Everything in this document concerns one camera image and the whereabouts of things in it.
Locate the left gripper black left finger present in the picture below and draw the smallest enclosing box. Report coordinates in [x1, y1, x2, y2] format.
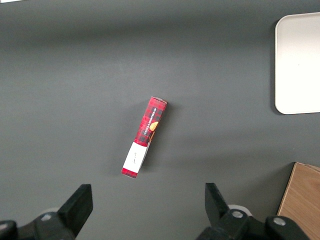
[0, 184, 94, 240]

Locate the red plaid cookie box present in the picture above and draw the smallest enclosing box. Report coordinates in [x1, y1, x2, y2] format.
[121, 96, 168, 180]

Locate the wooden drawer cabinet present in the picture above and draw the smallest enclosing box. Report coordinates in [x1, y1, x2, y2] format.
[276, 161, 320, 240]

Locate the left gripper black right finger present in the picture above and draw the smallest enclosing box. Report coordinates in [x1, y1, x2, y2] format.
[196, 182, 311, 240]

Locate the beige plastic tray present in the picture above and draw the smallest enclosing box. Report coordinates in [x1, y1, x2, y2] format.
[274, 11, 320, 115]

